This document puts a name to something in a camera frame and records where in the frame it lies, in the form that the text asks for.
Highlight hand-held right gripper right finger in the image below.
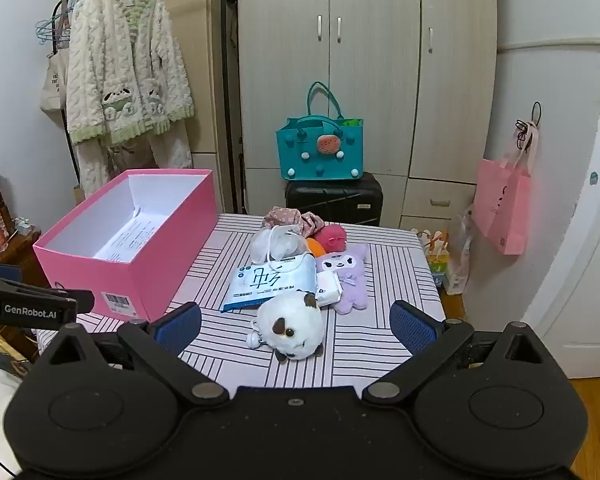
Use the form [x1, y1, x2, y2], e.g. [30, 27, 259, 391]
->
[362, 300, 557, 407]

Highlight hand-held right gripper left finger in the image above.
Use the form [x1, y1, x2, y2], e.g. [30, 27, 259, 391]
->
[44, 301, 231, 407]

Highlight pink cardboard box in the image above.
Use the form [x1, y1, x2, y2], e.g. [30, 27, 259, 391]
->
[32, 169, 218, 323]

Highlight purple plush toy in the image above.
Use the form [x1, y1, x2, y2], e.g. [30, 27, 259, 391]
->
[314, 242, 370, 315]

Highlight small white tissue packet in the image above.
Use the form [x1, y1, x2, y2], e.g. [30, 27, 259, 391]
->
[314, 271, 342, 307]

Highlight large blue white tissue packet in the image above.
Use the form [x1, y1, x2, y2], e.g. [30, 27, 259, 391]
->
[219, 252, 317, 313]

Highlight white plush dog toy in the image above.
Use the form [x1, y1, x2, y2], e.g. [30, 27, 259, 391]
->
[250, 291, 326, 363]

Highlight pink fluffy ball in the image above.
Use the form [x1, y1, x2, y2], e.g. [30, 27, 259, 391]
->
[312, 224, 348, 253]

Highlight clear plastic bag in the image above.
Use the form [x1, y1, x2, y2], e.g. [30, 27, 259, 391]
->
[445, 205, 476, 295]
[250, 225, 308, 267]

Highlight pink floral cloth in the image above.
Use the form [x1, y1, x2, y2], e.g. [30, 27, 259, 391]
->
[261, 206, 326, 238]

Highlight wooden nightstand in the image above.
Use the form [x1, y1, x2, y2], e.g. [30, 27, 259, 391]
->
[0, 230, 43, 286]

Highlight striped tablecloth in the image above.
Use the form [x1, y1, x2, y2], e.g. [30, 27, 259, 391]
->
[35, 212, 447, 388]

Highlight colourful carton box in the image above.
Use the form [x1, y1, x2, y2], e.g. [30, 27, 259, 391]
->
[412, 229, 451, 276]

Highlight printed blanket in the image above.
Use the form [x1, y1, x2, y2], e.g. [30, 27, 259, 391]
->
[0, 320, 36, 461]

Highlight black suitcase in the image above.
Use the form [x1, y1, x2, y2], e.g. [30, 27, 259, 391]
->
[285, 172, 384, 228]

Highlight pink gift bag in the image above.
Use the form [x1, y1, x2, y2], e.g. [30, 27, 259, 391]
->
[472, 125, 533, 256]

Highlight white fleece pajama pants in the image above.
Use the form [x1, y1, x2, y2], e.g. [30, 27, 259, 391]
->
[75, 120, 193, 188]

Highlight beige canvas tote bag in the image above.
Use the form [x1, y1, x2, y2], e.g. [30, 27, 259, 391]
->
[39, 35, 73, 126]

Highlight teal tote bag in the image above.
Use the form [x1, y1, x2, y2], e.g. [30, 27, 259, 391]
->
[275, 81, 365, 182]

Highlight white refrigerator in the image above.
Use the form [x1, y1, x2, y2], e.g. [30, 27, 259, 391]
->
[482, 0, 600, 378]

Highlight teal clothes hanger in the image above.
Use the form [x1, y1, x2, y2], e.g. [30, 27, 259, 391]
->
[34, 0, 81, 48]

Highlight white green fleece pajama jacket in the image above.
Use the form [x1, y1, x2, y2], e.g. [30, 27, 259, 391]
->
[64, 0, 193, 145]

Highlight black clothes rack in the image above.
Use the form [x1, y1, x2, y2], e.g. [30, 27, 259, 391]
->
[51, 0, 136, 56]

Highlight beige wardrobe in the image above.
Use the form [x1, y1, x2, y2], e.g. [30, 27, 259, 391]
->
[235, 0, 498, 233]

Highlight black hair ties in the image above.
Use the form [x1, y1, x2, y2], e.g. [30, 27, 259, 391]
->
[515, 101, 543, 151]

